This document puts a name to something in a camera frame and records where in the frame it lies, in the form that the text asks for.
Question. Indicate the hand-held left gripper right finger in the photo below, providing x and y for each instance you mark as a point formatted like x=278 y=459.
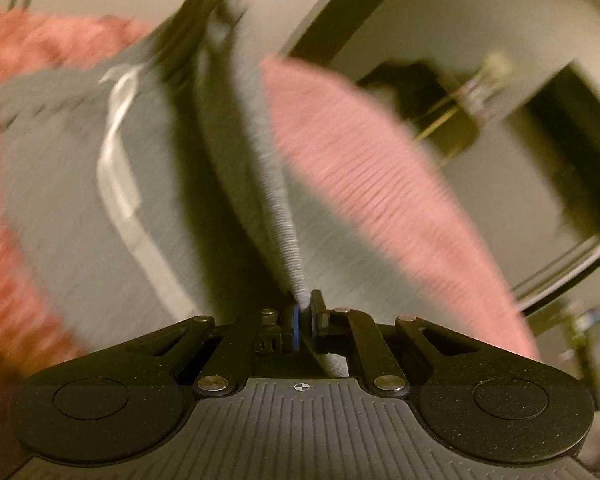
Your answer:
x=320 y=325

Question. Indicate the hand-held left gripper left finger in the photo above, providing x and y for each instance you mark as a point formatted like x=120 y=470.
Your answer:
x=296 y=330

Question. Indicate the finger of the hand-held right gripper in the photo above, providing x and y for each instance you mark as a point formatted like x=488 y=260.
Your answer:
x=190 y=25

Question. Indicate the grey pants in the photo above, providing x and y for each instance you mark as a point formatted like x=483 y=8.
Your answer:
x=55 y=185

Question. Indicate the black furniture top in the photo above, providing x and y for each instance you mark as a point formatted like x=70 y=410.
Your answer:
x=340 y=5

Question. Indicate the pink ribbed blanket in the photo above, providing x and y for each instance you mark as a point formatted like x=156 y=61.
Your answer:
x=355 y=135

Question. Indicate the metal rail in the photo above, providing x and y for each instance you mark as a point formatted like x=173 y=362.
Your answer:
x=570 y=270

